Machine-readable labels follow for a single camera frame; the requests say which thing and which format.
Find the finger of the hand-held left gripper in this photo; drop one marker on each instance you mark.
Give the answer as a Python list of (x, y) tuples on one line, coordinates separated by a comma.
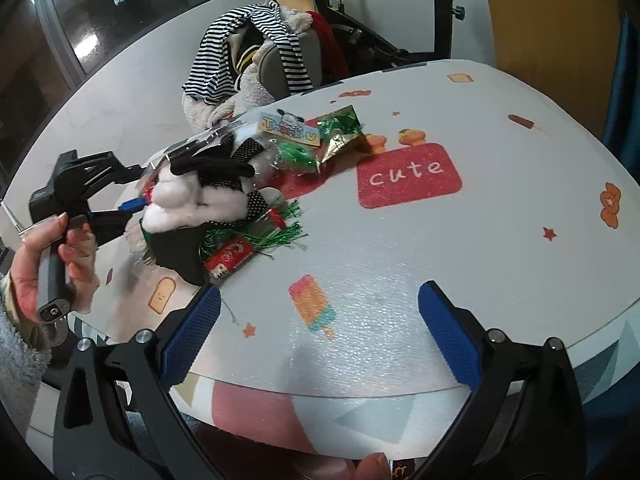
[(132, 205), (110, 167)]

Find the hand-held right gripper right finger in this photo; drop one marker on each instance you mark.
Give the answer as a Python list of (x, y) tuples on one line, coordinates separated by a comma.
[(450, 332)]

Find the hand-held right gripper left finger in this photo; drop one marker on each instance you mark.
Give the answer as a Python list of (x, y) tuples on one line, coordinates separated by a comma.
[(192, 332)]

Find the black dotted glove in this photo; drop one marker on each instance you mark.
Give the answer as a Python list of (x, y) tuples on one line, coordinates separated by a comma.
[(210, 167)]

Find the person's left forearm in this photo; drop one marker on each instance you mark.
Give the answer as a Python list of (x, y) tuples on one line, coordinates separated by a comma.
[(17, 355)]

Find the person's left hand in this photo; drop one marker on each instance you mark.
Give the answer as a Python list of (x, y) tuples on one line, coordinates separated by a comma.
[(35, 260)]

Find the person's right hand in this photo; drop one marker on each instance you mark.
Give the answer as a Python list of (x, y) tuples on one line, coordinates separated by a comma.
[(372, 467)]

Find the printed tablecloth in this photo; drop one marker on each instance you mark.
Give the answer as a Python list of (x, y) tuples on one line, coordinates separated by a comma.
[(475, 260)]

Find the red snack packet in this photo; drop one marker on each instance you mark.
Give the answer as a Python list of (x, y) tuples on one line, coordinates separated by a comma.
[(275, 216), (230, 258)]

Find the clear plastic package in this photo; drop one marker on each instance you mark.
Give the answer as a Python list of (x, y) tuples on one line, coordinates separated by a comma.
[(210, 132)]

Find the green tinsel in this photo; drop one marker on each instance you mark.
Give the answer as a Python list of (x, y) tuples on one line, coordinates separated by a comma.
[(272, 234)]

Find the striped shirt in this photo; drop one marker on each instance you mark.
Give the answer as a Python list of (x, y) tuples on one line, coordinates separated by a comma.
[(220, 55)]

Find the dark window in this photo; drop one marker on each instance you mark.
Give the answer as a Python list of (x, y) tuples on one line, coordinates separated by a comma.
[(100, 5)]

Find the green candy wrapper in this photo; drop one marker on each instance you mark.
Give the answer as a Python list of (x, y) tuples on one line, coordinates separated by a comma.
[(297, 156)]

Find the yellow cartoon card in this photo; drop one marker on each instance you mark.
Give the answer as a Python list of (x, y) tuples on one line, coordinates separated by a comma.
[(290, 127)]

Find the grey chair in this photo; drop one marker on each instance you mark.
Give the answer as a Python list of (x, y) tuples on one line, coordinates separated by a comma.
[(300, 55)]

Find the red cloth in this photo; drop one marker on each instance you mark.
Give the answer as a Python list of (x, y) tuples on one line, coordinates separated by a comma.
[(332, 45)]

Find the exercise bike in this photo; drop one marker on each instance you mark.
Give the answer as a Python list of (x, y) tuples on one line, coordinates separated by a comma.
[(380, 15)]

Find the yellow wooden panel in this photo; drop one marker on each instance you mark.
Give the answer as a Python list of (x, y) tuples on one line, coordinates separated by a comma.
[(545, 20)]

